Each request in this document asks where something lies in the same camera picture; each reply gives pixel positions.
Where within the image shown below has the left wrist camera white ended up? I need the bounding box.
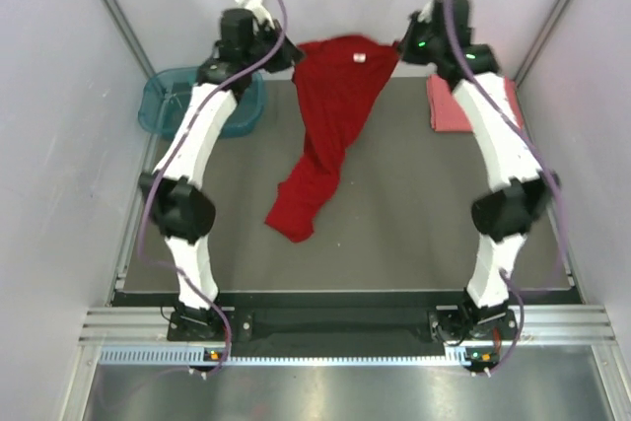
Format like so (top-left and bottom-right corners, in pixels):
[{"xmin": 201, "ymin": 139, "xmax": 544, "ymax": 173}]
[{"xmin": 234, "ymin": 0, "xmax": 274, "ymax": 26}]

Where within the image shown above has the teal plastic bin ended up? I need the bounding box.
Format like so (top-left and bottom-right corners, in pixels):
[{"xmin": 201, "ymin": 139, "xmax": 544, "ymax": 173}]
[{"xmin": 137, "ymin": 67, "xmax": 267, "ymax": 142}]

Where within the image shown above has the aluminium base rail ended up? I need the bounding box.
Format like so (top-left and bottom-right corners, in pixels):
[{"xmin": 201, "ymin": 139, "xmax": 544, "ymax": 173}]
[{"xmin": 79, "ymin": 305, "xmax": 615, "ymax": 370}]

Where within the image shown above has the red t-shirt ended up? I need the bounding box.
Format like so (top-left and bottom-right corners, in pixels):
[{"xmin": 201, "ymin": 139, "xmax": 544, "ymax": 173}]
[{"xmin": 265, "ymin": 35, "xmax": 399, "ymax": 243}]

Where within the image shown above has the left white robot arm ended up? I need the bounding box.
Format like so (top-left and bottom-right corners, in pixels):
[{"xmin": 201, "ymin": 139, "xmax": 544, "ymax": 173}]
[{"xmin": 138, "ymin": 4, "xmax": 304, "ymax": 341}]

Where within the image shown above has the folded pink t-shirt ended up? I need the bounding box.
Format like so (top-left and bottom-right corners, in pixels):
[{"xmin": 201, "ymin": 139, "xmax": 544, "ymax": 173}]
[{"xmin": 426, "ymin": 74, "xmax": 524, "ymax": 133}]

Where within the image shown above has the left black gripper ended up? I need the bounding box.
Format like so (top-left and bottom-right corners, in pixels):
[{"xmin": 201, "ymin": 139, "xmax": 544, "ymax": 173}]
[{"xmin": 241, "ymin": 16, "xmax": 303, "ymax": 72}]

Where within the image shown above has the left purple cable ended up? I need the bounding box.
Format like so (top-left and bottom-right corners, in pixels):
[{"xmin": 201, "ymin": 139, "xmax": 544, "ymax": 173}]
[{"xmin": 135, "ymin": 0, "xmax": 289, "ymax": 376}]

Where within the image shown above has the black mounting plate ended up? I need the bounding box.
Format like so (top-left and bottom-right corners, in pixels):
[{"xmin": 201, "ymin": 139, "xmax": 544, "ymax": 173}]
[{"xmin": 166, "ymin": 305, "xmax": 522, "ymax": 356}]

